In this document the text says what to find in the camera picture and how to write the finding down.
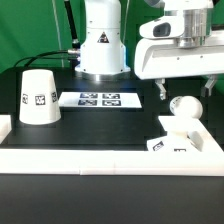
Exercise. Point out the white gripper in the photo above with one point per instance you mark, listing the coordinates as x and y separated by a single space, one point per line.
181 45

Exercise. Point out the white lamp shade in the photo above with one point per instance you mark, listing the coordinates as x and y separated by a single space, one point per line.
39 102

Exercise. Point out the white lamp base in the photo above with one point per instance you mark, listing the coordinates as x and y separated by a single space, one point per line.
177 137

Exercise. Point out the white marker sheet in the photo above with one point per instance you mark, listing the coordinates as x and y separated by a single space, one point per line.
99 100

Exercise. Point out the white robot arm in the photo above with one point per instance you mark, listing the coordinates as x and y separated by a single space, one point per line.
102 55

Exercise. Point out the white lamp bulb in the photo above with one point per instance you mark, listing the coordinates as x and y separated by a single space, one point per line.
187 106

